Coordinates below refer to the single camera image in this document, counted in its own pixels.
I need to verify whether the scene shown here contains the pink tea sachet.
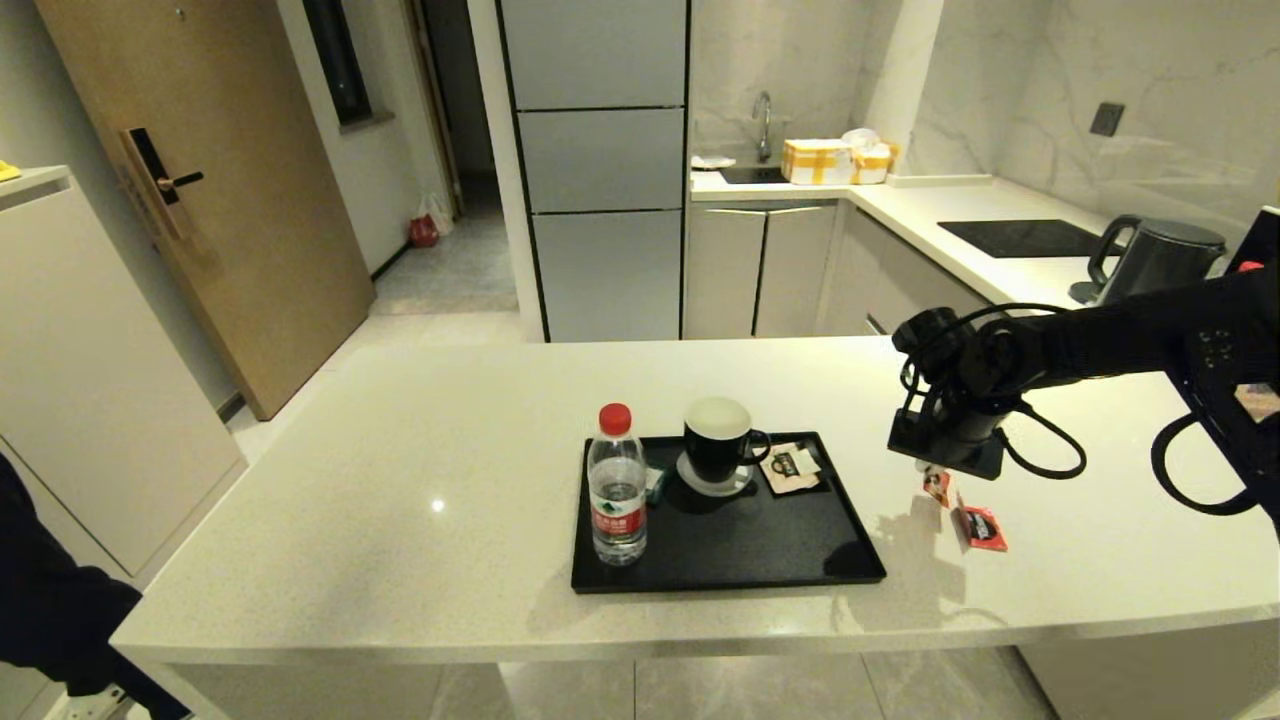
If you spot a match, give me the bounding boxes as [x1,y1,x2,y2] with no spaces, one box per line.
[759,441,824,497]

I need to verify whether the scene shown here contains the dark narrow window panel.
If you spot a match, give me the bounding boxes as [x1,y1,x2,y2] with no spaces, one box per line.
[302,0,373,126]

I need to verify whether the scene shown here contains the brown wooden door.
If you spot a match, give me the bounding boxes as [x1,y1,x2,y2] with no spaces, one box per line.
[35,0,376,421]

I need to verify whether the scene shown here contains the black rectangular serving tray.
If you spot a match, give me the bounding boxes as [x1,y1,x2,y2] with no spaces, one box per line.
[570,432,887,595]

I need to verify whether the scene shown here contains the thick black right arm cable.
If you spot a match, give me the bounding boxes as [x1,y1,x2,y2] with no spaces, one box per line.
[1150,415,1273,517]

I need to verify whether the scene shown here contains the black upright screen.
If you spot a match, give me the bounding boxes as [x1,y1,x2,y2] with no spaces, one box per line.
[1225,205,1280,276]

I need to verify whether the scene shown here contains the grey tall refrigerator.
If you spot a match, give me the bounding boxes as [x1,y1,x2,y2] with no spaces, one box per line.
[497,0,691,344]

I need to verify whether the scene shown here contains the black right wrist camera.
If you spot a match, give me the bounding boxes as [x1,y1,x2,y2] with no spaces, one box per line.
[892,308,963,363]

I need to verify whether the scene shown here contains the black induction cooktop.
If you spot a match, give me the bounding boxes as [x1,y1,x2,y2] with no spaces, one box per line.
[937,219,1126,259]

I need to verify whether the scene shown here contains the black electric kettle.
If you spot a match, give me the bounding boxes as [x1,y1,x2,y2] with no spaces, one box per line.
[1086,214,1227,306]

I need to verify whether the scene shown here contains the black door lock handle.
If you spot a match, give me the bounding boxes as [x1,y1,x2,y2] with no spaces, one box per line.
[120,127,204,241]

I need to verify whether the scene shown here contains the small red Nescafe sachet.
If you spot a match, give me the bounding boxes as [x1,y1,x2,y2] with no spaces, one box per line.
[953,503,1009,553]

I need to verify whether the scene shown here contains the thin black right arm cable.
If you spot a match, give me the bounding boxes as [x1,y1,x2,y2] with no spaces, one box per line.
[1000,398,1088,480]

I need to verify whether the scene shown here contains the large white box yellow tape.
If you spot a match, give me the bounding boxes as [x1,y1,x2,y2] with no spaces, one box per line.
[781,138,854,186]

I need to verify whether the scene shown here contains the white round coaster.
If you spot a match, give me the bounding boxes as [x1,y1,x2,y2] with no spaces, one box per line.
[676,452,757,498]

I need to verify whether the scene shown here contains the beige tall side cabinet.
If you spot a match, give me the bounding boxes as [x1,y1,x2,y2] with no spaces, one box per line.
[0,165,248,581]

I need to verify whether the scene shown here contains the grey lower kitchen cabinets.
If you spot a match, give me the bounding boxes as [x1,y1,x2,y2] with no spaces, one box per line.
[685,198,1026,339]

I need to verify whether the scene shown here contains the person in dark clothes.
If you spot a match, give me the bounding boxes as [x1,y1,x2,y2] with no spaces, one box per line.
[0,455,191,720]

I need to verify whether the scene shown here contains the black mug white inside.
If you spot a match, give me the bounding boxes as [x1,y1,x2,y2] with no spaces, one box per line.
[683,396,772,486]

